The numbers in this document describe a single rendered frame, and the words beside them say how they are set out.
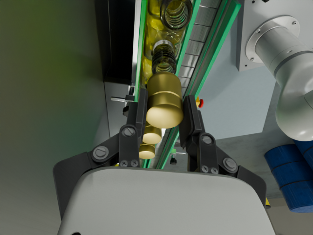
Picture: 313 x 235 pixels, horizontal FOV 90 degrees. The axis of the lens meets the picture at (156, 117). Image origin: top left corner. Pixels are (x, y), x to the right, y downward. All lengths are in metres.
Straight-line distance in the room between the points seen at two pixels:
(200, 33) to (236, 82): 0.58
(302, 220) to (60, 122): 7.28
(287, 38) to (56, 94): 0.71
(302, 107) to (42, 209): 0.60
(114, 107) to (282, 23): 0.70
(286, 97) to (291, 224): 6.71
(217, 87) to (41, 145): 0.90
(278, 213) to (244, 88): 6.38
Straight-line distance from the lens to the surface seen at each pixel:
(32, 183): 0.21
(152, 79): 0.15
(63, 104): 0.23
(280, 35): 0.77
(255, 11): 0.77
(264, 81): 1.07
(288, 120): 0.59
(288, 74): 0.64
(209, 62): 0.41
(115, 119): 0.68
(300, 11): 0.85
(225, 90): 1.01
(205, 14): 0.45
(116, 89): 0.56
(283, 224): 7.17
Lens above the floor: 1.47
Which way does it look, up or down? 41 degrees down
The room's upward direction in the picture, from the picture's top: 179 degrees counter-clockwise
